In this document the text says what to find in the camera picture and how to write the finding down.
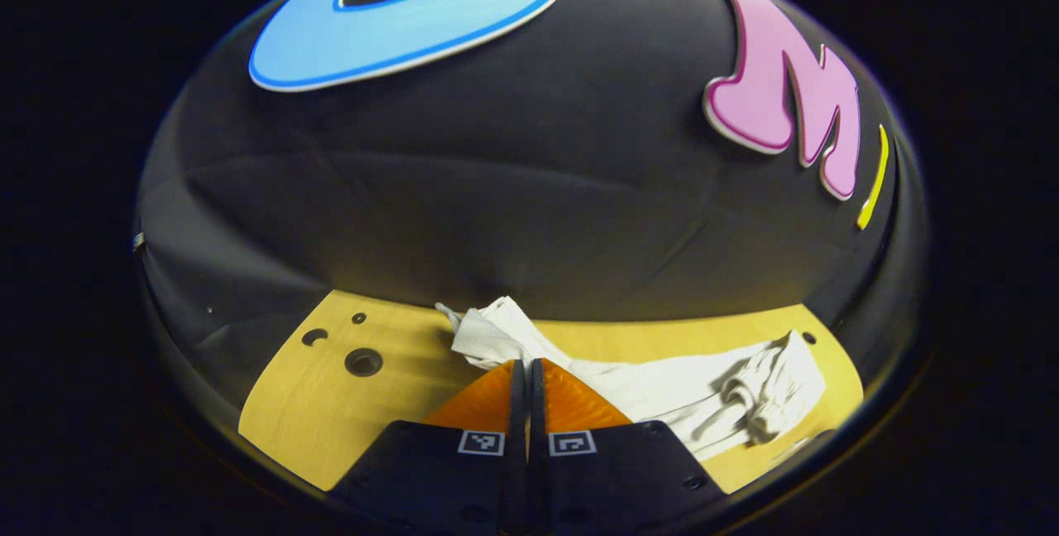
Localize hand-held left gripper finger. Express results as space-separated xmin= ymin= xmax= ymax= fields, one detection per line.
xmin=329 ymin=358 xmax=529 ymax=535
xmin=529 ymin=357 xmax=731 ymax=535

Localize white jeans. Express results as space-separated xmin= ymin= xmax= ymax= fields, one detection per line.
xmin=436 ymin=296 xmax=828 ymax=462

